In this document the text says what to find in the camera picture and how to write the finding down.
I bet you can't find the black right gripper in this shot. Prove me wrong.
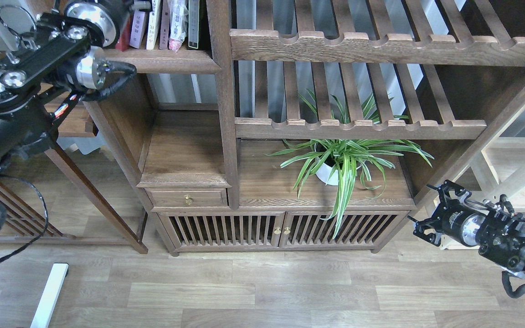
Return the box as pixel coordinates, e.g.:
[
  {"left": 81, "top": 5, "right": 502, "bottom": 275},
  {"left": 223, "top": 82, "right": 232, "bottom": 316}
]
[{"left": 407, "top": 180, "right": 486, "bottom": 247}]

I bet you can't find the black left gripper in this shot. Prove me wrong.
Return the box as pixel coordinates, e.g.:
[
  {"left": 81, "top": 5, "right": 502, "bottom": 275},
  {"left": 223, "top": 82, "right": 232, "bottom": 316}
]
[{"left": 64, "top": 0, "right": 153, "bottom": 47}]

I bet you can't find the yellow green cover book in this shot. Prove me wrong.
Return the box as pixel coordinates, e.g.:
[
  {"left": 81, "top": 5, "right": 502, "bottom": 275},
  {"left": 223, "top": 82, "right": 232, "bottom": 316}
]
[{"left": 146, "top": 0, "right": 163, "bottom": 50}]

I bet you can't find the white pale purple book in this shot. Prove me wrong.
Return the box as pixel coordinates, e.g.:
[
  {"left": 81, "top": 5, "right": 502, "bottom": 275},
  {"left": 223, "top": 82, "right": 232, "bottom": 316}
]
[{"left": 129, "top": 10, "right": 149, "bottom": 49}]

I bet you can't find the red book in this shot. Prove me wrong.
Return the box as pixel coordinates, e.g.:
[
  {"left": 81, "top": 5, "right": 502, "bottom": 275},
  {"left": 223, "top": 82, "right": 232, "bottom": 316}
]
[{"left": 115, "top": 17, "right": 132, "bottom": 52}]

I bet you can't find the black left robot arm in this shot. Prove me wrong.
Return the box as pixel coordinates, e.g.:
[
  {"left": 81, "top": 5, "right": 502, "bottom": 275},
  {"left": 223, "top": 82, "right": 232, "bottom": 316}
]
[{"left": 0, "top": 0, "right": 151, "bottom": 170}]

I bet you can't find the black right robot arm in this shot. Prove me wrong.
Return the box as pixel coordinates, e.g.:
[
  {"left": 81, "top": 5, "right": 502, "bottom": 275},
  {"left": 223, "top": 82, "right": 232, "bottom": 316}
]
[{"left": 414, "top": 180, "right": 525, "bottom": 298}]

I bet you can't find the light wooden shelf unit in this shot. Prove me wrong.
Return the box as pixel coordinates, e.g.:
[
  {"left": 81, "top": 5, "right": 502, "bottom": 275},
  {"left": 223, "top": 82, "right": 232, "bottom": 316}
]
[{"left": 425, "top": 93, "right": 525, "bottom": 251}]

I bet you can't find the mauve upright book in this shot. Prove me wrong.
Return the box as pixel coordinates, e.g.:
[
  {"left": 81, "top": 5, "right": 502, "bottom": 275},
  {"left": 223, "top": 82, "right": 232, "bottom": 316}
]
[{"left": 159, "top": 0, "right": 170, "bottom": 50}]

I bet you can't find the dark green upright book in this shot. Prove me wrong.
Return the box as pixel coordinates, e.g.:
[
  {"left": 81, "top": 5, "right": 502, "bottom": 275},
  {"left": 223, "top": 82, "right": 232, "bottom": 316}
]
[{"left": 188, "top": 0, "right": 201, "bottom": 50}]

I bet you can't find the green spider plant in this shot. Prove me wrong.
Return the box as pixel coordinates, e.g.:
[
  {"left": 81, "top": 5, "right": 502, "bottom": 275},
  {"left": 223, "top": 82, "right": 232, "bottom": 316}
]
[{"left": 265, "top": 89, "right": 435, "bottom": 239}]

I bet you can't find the white plant pot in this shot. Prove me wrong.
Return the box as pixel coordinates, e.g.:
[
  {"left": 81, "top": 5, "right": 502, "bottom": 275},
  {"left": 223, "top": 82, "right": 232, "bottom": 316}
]
[{"left": 315, "top": 158, "right": 343, "bottom": 185}]

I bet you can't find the dark wooden bookshelf cabinet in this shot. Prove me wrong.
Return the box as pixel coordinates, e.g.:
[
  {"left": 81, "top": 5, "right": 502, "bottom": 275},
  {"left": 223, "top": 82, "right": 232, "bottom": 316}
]
[{"left": 87, "top": 0, "right": 525, "bottom": 255}]

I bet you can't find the white metal leg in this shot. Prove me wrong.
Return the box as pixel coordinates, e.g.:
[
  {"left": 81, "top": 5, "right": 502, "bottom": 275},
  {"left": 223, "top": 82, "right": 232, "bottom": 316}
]
[{"left": 31, "top": 263, "right": 69, "bottom": 328}]

